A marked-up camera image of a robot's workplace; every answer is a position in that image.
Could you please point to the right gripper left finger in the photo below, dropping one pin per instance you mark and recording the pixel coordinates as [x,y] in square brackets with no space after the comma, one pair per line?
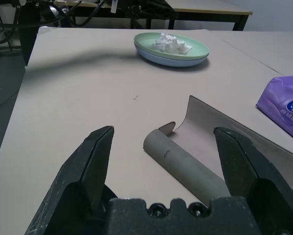
[70,186]

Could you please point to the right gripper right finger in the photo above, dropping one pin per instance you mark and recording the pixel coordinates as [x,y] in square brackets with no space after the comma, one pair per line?
[258,176]

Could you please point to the grey glasses case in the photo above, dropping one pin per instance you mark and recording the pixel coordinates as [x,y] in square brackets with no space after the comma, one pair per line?
[180,159]

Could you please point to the white tissue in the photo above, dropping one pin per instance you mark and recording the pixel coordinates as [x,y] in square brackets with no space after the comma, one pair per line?
[168,42]

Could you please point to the light green plate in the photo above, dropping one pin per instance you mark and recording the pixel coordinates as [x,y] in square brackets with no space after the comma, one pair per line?
[146,41]

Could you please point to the purple tissue pack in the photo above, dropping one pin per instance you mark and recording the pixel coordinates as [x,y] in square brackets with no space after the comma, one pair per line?
[283,98]

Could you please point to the light blue plate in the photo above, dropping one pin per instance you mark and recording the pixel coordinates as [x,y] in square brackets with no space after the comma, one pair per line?
[165,62]

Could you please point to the beige side table black frame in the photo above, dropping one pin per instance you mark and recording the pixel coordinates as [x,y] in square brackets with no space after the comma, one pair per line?
[209,10]

